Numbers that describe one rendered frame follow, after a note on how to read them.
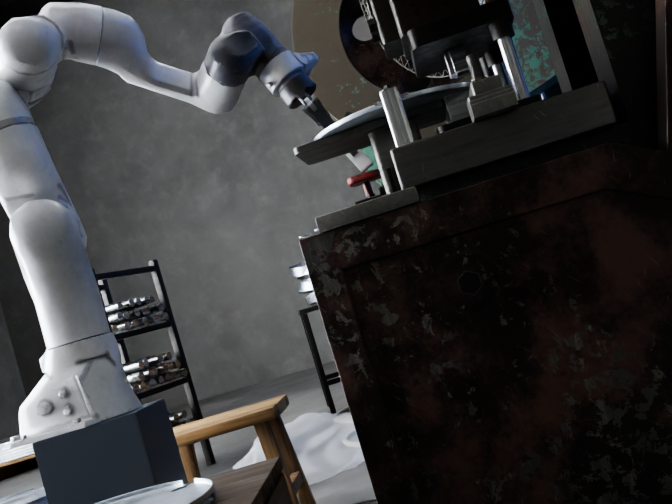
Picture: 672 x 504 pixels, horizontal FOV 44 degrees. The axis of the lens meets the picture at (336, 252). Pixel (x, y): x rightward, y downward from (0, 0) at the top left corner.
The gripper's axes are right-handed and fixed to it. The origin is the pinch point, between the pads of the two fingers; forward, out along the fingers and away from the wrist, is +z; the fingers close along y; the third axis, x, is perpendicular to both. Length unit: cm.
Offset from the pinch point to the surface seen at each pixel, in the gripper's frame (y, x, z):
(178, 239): -628, -178, -171
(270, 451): -31, -63, 34
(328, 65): -99, 14, -46
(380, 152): 38.0, 2.6, 9.0
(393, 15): 38.2, 18.6, -5.8
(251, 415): -28, -60, 25
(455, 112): 40.6, 15.1, 12.7
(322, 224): 60, -10, 14
